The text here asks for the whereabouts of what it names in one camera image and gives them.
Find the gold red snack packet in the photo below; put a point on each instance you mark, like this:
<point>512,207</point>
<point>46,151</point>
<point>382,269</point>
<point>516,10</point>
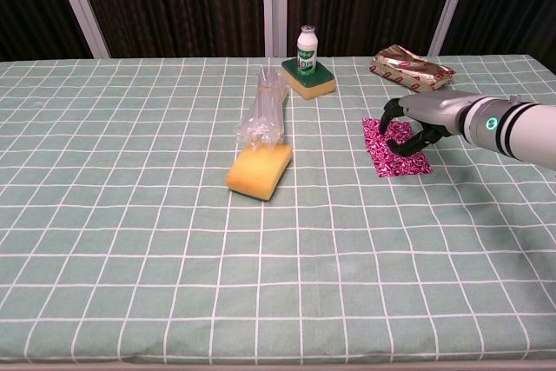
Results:
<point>412,69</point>

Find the pink patterned card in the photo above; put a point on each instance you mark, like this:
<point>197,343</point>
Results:
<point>371,130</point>
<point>404,164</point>

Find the green checked tablecloth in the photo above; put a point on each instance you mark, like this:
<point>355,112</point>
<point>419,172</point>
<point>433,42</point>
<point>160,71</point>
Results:
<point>174,236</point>

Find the small white bottle green label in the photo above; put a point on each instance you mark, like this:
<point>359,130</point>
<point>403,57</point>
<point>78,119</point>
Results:
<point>306,49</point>

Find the white partition frame post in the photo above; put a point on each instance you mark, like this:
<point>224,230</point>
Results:
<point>82,10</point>
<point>452,1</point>
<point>274,6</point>

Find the clear plastic bag bundle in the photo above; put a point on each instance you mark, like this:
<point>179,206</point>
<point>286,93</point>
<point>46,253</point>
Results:
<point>262,114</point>

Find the green yellow scrub sponge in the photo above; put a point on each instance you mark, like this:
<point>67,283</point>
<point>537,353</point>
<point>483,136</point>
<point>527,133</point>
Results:
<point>315,84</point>

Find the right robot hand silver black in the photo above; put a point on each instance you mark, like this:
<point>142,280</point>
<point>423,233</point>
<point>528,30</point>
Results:
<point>430,112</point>

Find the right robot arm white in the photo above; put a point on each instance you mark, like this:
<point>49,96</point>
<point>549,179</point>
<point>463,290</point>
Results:
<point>512,127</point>

